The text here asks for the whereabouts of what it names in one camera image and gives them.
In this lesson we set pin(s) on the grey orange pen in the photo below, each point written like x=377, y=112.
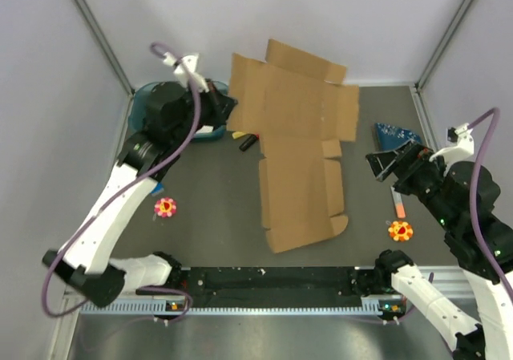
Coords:
x=398, y=204

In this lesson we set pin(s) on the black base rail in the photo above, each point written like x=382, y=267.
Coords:
x=343, y=280

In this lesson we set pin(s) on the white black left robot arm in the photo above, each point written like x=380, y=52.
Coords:
x=171, y=118

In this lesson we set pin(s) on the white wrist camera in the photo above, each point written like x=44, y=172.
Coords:
x=461, y=145
x=185, y=69

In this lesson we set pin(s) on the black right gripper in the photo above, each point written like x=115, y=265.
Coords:
x=410, y=156

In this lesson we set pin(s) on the brown cardboard box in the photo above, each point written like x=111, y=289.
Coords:
x=301, y=109

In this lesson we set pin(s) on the yellow highlighter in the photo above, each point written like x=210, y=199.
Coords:
x=237, y=134

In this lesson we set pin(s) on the orange plush flower toy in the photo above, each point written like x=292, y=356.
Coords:
x=400, y=231

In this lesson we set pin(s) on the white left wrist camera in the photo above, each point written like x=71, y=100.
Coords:
x=185, y=69

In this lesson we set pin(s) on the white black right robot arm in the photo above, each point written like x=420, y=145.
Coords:
x=461, y=198

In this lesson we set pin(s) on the teal plastic bin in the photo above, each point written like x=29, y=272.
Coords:
x=135, y=119

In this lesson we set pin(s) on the pink plush flower toy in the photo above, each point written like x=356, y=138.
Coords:
x=165, y=207

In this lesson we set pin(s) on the blue eraser block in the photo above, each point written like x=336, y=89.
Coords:
x=157, y=190

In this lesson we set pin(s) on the black pink highlighter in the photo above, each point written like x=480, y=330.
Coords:
x=249, y=141

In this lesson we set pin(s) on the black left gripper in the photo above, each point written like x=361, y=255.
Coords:
x=220, y=105

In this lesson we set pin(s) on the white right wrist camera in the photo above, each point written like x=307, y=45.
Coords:
x=461, y=145

